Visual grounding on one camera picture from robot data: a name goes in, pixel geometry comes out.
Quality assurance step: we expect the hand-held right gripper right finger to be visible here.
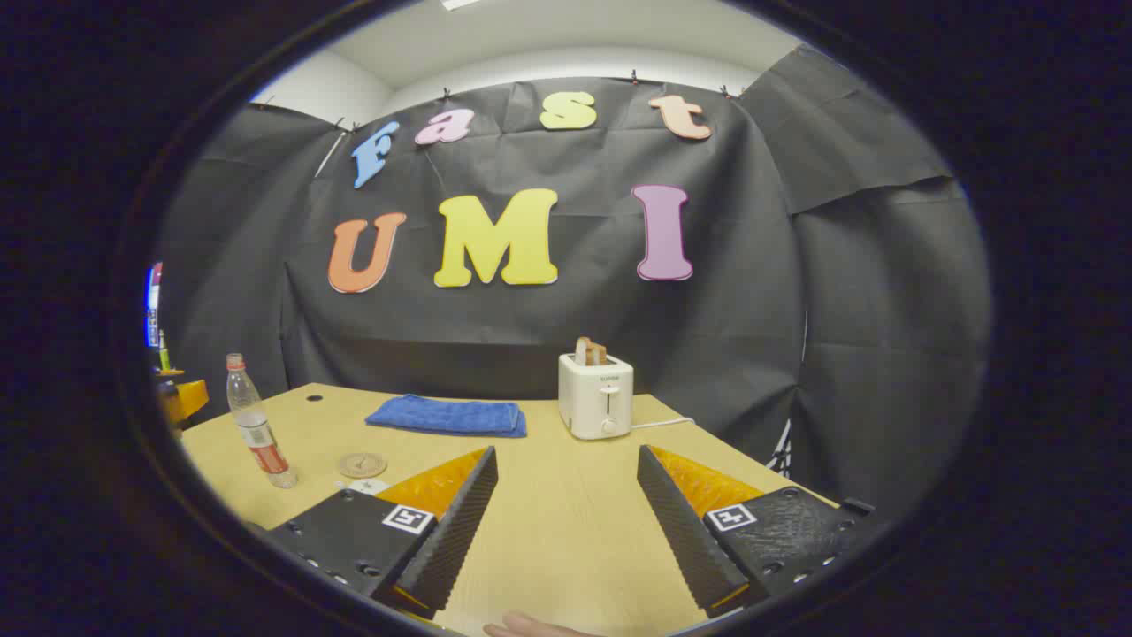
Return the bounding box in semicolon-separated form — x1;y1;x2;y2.
637;445;876;618

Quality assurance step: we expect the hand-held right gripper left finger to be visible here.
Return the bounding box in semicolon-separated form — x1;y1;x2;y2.
265;447;499;620

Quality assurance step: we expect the clear plastic water bottle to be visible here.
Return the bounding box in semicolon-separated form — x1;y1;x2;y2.
226;354;299;489

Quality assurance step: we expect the computer monitor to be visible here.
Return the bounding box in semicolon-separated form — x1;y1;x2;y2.
146;263;164;348

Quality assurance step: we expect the blue folded towel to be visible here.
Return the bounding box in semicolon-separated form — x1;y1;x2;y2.
365;395;528;439

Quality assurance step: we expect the white toaster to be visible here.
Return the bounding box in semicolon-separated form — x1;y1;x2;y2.
558;352;634;441

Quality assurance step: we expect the black backdrop cloth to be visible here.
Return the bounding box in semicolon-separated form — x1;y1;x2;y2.
157;46;991;523

